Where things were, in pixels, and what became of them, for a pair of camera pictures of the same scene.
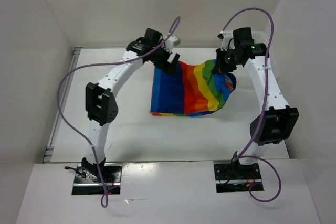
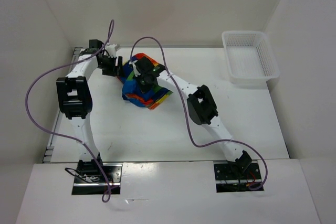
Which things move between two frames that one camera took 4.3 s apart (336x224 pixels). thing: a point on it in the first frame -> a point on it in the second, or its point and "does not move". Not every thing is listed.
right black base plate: [233, 178] does not move
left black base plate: [83, 185] does not move
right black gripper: [223, 68] -> [145, 89]
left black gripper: [169, 68] -> [112, 71]
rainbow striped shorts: [193, 90] -> [132, 92]
